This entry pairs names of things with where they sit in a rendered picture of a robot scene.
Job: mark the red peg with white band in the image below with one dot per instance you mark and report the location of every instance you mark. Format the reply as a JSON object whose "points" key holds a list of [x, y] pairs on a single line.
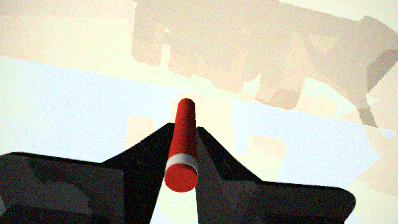
{"points": [[181, 173]]}

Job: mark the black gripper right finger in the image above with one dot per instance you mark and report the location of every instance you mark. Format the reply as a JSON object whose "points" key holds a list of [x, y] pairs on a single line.
{"points": [[229, 193]]}

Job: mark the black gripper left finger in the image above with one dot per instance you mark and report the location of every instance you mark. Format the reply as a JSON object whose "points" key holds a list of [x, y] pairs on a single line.
{"points": [[123, 188]]}

